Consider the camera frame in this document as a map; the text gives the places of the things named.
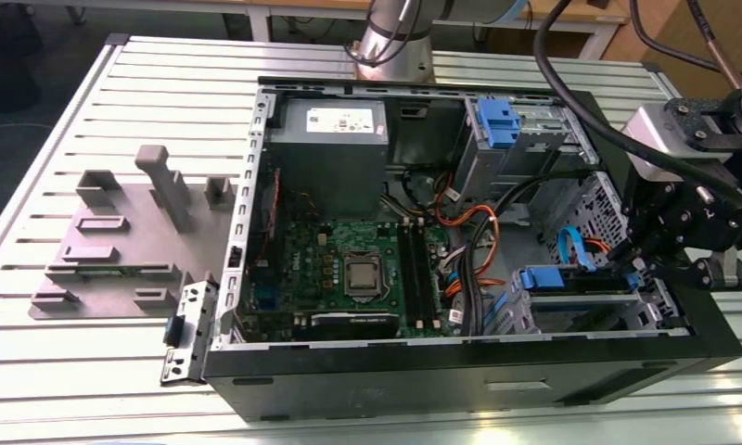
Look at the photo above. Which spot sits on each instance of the black PC case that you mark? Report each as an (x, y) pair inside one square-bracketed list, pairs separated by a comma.
[(409, 371)]

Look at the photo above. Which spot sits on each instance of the silver CPU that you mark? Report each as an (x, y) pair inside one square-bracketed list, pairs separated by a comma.
[(362, 275)]

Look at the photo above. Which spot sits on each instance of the black RAM slot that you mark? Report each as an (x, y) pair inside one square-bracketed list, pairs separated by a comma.
[(413, 273), (429, 273)]

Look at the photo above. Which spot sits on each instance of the CPU socket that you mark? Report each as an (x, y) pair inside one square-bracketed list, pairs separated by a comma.
[(359, 255)]

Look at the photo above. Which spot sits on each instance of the grey optical drive cage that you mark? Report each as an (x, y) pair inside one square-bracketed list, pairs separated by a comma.
[(513, 167)]

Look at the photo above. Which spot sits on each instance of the wooden desk white frame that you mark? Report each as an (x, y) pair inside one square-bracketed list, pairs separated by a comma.
[(594, 27)]

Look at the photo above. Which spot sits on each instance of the green RAM stick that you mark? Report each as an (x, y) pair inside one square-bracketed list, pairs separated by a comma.
[(101, 271)]

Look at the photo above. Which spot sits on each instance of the grey expansion slot bracket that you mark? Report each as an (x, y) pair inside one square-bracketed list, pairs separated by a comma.
[(191, 324)]

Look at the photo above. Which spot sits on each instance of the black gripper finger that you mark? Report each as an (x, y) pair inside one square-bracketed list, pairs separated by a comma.
[(665, 250), (646, 208)]

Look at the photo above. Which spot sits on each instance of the green motherboard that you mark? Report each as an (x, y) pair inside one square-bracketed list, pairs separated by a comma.
[(308, 278)]

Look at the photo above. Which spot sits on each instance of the grey parts rack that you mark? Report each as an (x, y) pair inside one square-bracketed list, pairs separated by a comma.
[(136, 232)]

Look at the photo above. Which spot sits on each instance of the grey power supply unit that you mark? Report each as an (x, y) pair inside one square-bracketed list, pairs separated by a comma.
[(327, 176)]

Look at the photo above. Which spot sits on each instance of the tan wooden cabinet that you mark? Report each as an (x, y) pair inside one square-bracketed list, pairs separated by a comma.
[(621, 44)]

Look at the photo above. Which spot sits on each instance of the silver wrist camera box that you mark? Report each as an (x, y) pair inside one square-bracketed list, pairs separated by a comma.
[(653, 123)]

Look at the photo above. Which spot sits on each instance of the blue drive cage latch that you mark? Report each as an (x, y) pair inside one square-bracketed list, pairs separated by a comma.
[(499, 125)]

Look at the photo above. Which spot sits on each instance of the black graphics card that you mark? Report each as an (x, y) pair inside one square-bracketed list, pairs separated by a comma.
[(353, 324)]

